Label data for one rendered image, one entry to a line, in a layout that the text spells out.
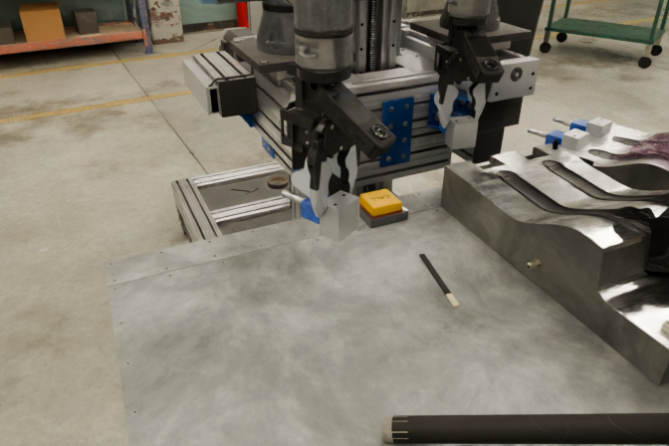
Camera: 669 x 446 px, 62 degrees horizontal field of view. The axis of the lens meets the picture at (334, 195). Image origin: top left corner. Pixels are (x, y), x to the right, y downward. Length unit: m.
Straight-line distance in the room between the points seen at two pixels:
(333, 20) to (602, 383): 0.57
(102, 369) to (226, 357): 1.24
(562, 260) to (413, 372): 0.29
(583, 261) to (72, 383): 1.59
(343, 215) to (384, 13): 0.77
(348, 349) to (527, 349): 0.24
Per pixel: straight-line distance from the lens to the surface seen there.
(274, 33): 1.25
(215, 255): 0.99
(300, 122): 0.76
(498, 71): 1.02
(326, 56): 0.71
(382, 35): 1.48
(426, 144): 1.49
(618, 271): 0.88
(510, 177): 1.08
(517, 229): 0.95
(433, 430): 0.67
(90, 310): 2.27
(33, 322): 2.30
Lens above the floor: 1.36
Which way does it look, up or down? 29 degrees down
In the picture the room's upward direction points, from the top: straight up
